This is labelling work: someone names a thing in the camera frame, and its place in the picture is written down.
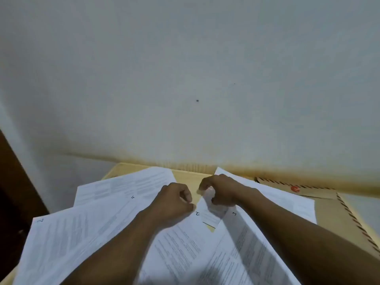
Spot person's right hand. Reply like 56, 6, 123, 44
198, 174, 264, 212

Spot person's left hand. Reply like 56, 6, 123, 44
139, 182, 196, 230

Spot pile of printed white papers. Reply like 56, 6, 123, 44
13, 166, 317, 285

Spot brown envelope with striped edge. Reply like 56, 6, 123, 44
255, 176, 380, 262

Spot person's right forearm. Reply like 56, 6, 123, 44
243, 188, 380, 285

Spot person's left forearm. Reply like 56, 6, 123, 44
61, 212, 167, 285

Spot dark wooden door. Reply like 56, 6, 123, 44
0, 184, 36, 279

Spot brown wooden door frame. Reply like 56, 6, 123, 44
0, 129, 50, 232

